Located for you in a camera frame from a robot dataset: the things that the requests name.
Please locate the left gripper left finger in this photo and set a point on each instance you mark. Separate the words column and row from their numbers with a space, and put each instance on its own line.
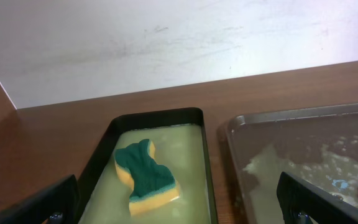
column 55, row 204

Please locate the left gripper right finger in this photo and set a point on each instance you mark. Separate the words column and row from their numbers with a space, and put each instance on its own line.
column 303, row 202

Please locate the green yellow sponge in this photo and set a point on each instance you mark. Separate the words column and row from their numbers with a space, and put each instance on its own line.
column 153, row 185

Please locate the dark brown serving tray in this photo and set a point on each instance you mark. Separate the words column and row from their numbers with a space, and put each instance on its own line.
column 319, row 145

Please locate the black soapy water tray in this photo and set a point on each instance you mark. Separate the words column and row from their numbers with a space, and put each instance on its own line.
column 180, row 141

